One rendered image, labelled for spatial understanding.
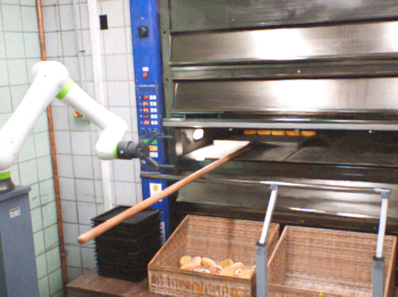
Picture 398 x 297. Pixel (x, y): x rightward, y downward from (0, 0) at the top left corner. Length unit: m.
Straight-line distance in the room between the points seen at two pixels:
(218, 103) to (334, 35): 0.69
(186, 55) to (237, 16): 0.34
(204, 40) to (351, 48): 0.78
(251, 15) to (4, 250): 1.64
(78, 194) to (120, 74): 0.85
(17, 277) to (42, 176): 1.05
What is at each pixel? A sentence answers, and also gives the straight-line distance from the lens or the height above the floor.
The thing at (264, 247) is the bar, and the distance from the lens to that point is 2.33.
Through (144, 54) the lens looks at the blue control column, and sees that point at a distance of 3.06.
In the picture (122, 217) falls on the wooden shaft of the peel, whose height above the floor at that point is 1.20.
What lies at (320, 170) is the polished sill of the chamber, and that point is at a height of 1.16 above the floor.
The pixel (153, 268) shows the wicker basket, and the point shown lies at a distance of 2.77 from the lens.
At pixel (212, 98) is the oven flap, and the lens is 2.92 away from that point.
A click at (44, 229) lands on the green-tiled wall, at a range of 3.58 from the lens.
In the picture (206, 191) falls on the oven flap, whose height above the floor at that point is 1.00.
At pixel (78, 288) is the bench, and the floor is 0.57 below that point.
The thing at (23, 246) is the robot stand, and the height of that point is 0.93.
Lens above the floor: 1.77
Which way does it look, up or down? 10 degrees down
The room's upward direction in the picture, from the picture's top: 3 degrees counter-clockwise
